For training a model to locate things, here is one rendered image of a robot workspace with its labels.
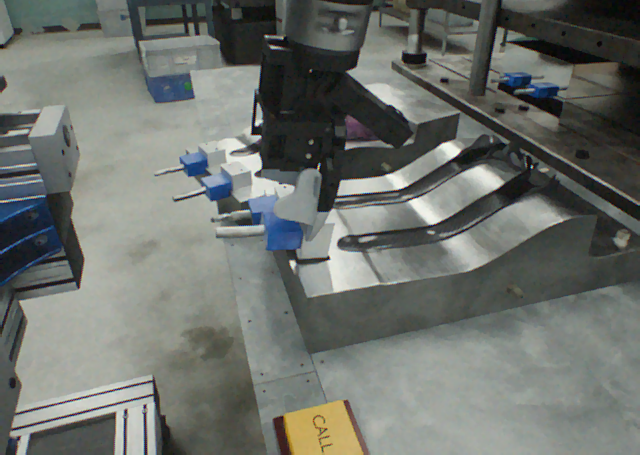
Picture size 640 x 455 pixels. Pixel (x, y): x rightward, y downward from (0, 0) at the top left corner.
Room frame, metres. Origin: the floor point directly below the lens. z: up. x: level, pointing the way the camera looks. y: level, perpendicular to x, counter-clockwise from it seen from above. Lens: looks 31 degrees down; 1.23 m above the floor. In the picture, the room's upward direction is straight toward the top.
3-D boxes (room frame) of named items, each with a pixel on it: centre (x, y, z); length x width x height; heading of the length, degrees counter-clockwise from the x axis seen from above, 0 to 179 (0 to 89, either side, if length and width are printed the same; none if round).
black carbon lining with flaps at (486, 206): (0.59, -0.17, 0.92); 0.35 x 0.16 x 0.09; 106
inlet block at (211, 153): (0.79, 0.24, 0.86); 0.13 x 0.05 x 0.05; 123
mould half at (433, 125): (0.90, -0.01, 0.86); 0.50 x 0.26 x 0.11; 123
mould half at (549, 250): (0.58, -0.19, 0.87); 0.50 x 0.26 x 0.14; 106
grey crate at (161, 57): (4.06, 1.17, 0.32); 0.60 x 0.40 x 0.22; 116
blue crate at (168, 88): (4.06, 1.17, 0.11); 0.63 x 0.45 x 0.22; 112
